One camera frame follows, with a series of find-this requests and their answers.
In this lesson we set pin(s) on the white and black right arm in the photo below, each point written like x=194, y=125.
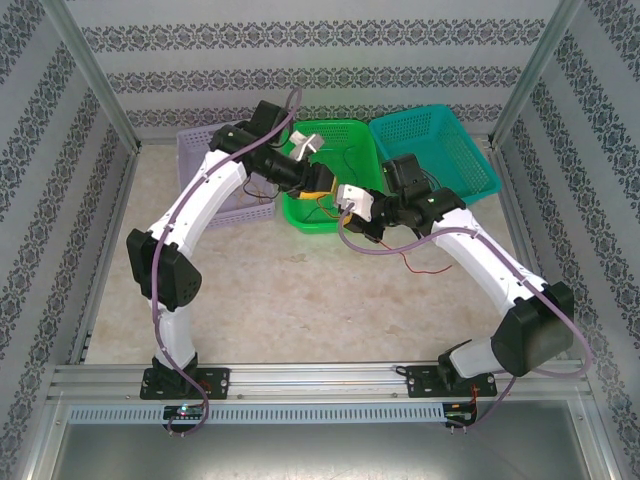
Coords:
x=480, y=260

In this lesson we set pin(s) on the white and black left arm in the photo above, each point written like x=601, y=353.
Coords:
x=215, y=190

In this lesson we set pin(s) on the green plastic basket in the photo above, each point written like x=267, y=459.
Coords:
x=365, y=165

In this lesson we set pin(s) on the teal plastic basket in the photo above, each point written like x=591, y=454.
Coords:
x=450, y=150

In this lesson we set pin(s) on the purple plastic basket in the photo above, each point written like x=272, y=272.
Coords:
x=192, y=150

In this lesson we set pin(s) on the right green circuit board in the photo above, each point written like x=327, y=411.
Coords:
x=460, y=416

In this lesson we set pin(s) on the green circuit board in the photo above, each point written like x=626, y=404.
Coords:
x=460, y=416
x=182, y=411

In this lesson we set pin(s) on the left green circuit board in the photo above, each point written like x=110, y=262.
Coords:
x=182, y=411

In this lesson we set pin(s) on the grey metal shelf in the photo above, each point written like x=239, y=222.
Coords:
x=320, y=450

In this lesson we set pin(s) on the aluminium side rail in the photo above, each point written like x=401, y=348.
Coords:
x=522, y=215
x=118, y=215

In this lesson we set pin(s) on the aluminium frame post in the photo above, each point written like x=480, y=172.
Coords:
x=93, y=75
x=533, y=75

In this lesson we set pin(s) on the black right mount plate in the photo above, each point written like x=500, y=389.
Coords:
x=417, y=382

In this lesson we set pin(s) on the black mount plate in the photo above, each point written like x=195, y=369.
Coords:
x=417, y=382
x=217, y=382

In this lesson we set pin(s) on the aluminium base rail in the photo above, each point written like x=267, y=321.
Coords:
x=320, y=380

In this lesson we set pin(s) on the black left mount plate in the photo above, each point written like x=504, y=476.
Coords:
x=217, y=382

